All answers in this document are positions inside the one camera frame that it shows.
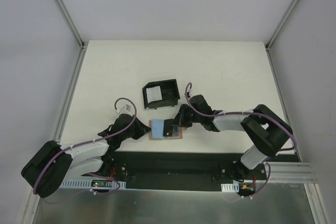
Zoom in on tan leather card holder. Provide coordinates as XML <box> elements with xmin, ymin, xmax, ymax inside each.
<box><xmin>149</xmin><ymin>119</ymin><xmax>186</xmax><ymax>141</ymax></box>

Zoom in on black card tray box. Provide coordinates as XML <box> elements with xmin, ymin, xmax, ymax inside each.
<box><xmin>142</xmin><ymin>79</ymin><xmax>180</xmax><ymax>109</ymax></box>

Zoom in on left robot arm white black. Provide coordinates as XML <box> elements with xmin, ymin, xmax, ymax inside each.
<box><xmin>21</xmin><ymin>113</ymin><xmax>151</xmax><ymax>198</ymax></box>

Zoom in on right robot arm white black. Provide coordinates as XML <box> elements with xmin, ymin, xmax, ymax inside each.
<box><xmin>172</xmin><ymin>95</ymin><xmax>293</xmax><ymax>179</ymax></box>

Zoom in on white cards stack in tray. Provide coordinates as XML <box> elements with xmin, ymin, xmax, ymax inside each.
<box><xmin>146</xmin><ymin>86</ymin><xmax>162</xmax><ymax>103</ymax></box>

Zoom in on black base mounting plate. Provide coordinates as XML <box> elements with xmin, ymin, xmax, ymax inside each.
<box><xmin>95</xmin><ymin>151</ymin><xmax>267</xmax><ymax>191</ymax></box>

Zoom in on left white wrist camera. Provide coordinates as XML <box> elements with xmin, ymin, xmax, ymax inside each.
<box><xmin>116</xmin><ymin>104</ymin><xmax>131</xmax><ymax>115</ymax></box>

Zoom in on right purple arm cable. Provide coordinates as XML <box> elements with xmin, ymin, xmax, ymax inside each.
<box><xmin>185</xmin><ymin>82</ymin><xmax>297</xmax><ymax>198</ymax></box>

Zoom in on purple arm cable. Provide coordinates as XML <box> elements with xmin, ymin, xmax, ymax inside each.
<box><xmin>31</xmin><ymin>98</ymin><xmax>137</xmax><ymax>196</ymax></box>
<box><xmin>185</xmin><ymin>82</ymin><xmax>297</xmax><ymax>198</ymax></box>

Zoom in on left table side rail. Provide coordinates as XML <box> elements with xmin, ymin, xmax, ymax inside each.
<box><xmin>51</xmin><ymin>44</ymin><xmax>87</xmax><ymax>143</ymax></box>

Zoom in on left white cable duct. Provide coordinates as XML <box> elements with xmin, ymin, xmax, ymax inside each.
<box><xmin>59</xmin><ymin>178</ymin><xmax>126</xmax><ymax>190</ymax></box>

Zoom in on white cable duct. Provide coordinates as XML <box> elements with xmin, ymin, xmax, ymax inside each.
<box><xmin>59</xmin><ymin>178</ymin><xmax>126</xmax><ymax>190</ymax></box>
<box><xmin>220</xmin><ymin>182</ymin><xmax>239</xmax><ymax>193</ymax></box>

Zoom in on right white cable duct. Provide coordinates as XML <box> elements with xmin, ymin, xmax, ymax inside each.
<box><xmin>220</xmin><ymin>182</ymin><xmax>239</xmax><ymax>193</ymax></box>

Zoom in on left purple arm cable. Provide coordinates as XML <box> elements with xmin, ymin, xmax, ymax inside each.
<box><xmin>31</xmin><ymin>98</ymin><xmax>137</xmax><ymax>196</ymax></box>

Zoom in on aluminium cross rail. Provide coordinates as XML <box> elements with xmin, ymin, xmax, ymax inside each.
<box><xmin>269</xmin><ymin>162</ymin><xmax>317</xmax><ymax>184</ymax></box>

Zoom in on right aluminium frame post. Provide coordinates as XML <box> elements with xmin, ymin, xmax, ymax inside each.
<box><xmin>264</xmin><ymin>0</ymin><xmax>320</xmax><ymax>51</ymax></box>

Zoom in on aluminium frame post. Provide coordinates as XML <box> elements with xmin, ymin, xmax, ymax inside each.
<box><xmin>264</xmin><ymin>0</ymin><xmax>320</xmax><ymax>51</ymax></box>
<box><xmin>54</xmin><ymin>0</ymin><xmax>86</xmax><ymax>49</ymax></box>

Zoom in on left aluminium frame post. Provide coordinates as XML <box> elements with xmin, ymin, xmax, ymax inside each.
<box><xmin>54</xmin><ymin>0</ymin><xmax>86</xmax><ymax>49</ymax></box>

